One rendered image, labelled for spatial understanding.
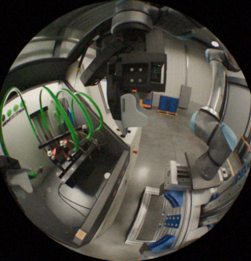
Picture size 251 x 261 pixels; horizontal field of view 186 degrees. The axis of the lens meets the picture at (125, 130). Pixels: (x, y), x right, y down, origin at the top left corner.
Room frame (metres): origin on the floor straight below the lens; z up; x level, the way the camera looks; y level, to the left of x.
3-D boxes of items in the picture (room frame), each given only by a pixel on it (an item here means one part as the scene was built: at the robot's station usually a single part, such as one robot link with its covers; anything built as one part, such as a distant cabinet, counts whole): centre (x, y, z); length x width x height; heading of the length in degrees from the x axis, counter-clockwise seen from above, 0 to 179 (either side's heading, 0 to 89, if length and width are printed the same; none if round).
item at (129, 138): (0.74, -0.05, 0.97); 0.70 x 0.22 x 0.03; 161
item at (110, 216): (0.04, 0.08, 0.45); 0.65 x 0.02 x 0.68; 161
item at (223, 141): (0.09, -0.41, 1.20); 0.13 x 0.12 x 0.14; 11
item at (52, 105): (0.44, 0.49, 1.21); 0.13 x 0.03 x 0.31; 161
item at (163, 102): (4.25, -2.62, 0.51); 1.20 x 0.85 x 1.02; 68
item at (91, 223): (0.05, 0.10, 0.87); 0.62 x 0.04 x 0.16; 161
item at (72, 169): (0.24, 0.28, 0.91); 0.34 x 0.10 x 0.15; 161
